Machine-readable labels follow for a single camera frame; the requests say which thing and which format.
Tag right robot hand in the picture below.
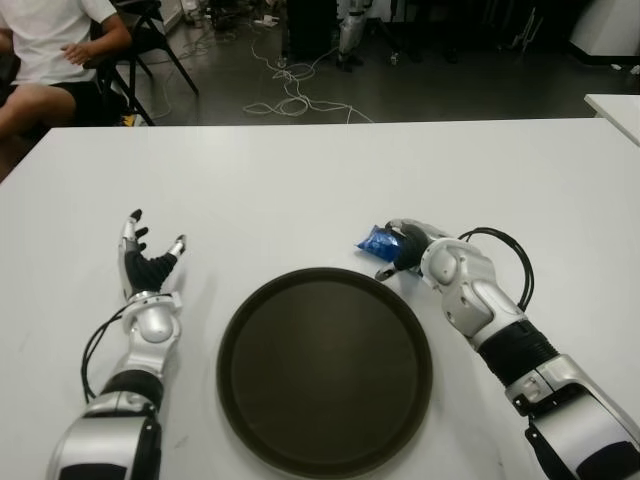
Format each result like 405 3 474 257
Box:
373 217 454 281

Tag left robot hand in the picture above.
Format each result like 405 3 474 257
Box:
115 207 188 302

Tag blue Oreo packet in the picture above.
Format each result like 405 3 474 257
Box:
353 224 404 263

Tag round dark brown tray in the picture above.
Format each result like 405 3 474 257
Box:
215 267 434 479

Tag silver humanoid robot legs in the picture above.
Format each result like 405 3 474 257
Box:
335 0 374 70

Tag black folding chair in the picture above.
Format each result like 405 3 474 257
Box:
82 0 201 127

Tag silver metal stand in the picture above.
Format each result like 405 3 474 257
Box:
508 4 545 52

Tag white side table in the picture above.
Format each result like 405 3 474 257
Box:
583 92 640 147

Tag seated person in white shirt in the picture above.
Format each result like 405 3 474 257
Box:
0 0 134 184

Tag white cabinet with black base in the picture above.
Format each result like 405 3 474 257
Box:
567 0 640 66

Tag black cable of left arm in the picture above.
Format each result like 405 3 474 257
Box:
79 303 132 404

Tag white cable on floor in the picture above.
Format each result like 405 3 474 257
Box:
242 34 375 124

